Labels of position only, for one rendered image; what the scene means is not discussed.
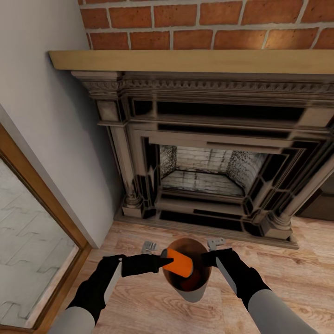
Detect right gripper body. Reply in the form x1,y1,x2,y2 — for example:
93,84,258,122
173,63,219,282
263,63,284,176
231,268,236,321
200,250,217,268

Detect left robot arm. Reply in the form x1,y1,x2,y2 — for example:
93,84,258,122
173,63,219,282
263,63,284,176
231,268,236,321
48,241,173,334

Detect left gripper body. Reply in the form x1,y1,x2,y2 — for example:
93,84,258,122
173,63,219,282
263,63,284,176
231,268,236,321
134,254,160,275

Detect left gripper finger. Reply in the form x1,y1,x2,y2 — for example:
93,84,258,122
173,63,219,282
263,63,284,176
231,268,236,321
159,257,173,267

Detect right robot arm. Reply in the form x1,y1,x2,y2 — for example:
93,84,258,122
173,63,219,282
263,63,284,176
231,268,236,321
200,238,319,334

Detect trash can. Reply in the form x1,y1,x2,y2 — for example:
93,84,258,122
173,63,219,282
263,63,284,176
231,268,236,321
162,238,212,303

